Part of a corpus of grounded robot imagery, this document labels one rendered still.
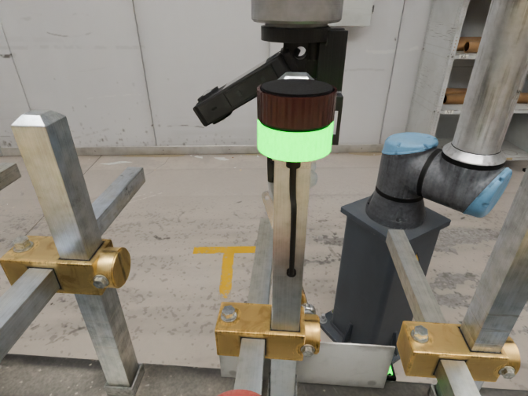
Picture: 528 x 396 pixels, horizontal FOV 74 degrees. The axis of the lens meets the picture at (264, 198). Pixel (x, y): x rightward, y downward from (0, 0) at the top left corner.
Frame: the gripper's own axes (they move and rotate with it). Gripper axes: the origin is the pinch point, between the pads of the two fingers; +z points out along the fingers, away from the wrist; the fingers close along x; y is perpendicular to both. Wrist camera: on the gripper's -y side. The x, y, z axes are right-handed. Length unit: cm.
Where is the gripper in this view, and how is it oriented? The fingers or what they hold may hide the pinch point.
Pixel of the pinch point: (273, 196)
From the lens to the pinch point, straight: 45.5
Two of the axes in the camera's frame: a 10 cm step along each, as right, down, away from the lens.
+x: 0.8, -5.0, 8.6
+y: 10.0, 0.4, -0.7
